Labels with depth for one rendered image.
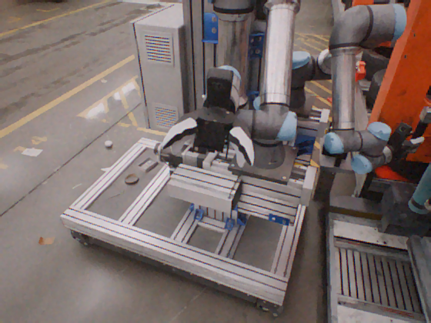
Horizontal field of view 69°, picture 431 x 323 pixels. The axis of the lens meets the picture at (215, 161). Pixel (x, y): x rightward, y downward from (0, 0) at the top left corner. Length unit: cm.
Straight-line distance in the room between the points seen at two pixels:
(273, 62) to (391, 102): 100
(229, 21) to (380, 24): 50
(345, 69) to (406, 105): 67
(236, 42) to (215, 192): 53
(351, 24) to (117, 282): 159
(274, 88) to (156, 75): 64
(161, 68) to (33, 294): 134
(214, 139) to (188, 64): 72
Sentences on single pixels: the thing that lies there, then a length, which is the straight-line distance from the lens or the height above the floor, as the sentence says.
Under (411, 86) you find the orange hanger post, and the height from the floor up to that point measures 93.
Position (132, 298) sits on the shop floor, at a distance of 180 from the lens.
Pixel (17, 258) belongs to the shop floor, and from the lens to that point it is 219.
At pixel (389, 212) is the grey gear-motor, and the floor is 30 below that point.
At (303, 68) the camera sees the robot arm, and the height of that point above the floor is 101.
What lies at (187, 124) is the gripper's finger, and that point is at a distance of 57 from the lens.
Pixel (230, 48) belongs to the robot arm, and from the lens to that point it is 97.
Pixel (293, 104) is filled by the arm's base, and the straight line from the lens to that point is 155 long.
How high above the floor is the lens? 154
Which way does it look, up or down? 38 degrees down
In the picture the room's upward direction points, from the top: straight up
